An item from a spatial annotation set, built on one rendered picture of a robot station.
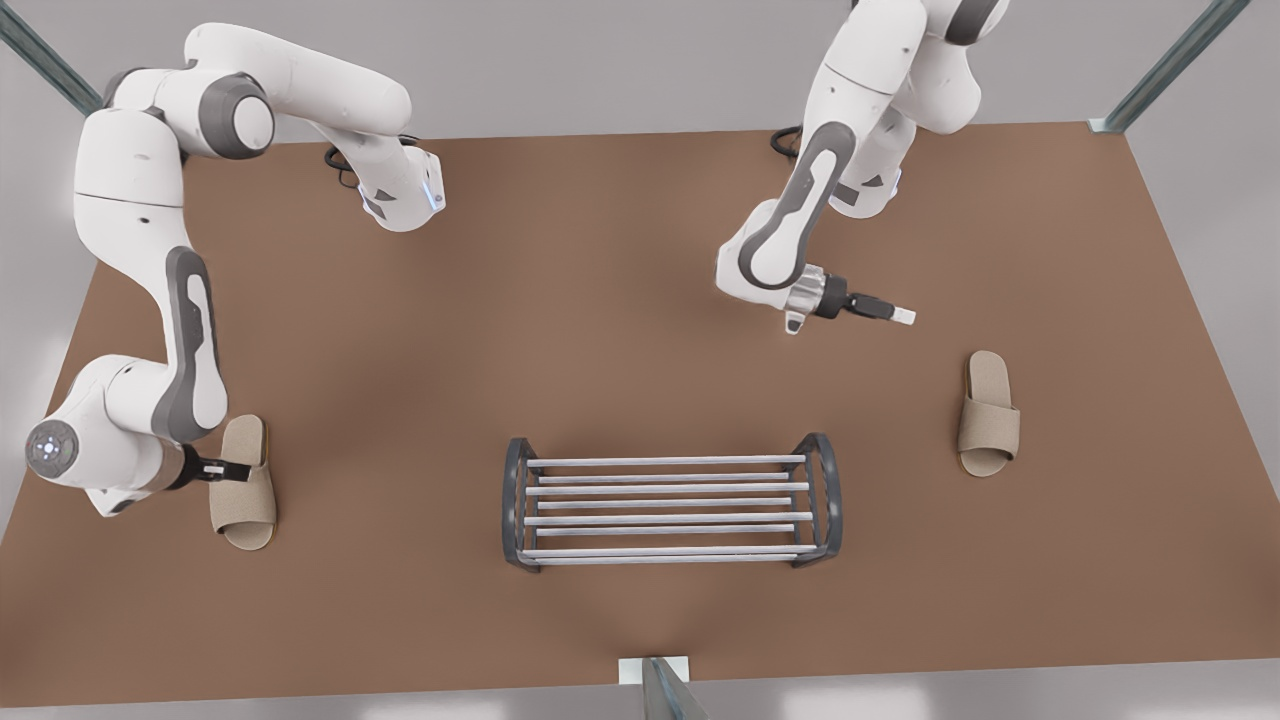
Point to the silver frame post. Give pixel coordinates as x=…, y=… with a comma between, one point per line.
x=45, y=55
x=665, y=690
x=1165, y=70

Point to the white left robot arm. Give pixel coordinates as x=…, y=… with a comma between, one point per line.
x=860, y=90

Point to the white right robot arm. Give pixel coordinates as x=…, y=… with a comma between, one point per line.
x=130, y=200

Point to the grey metal shoe rack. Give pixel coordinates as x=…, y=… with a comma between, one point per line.
x=670, y=503

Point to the beige slipper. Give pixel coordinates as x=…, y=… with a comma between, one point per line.
x=245, y=490
x=988, y=415

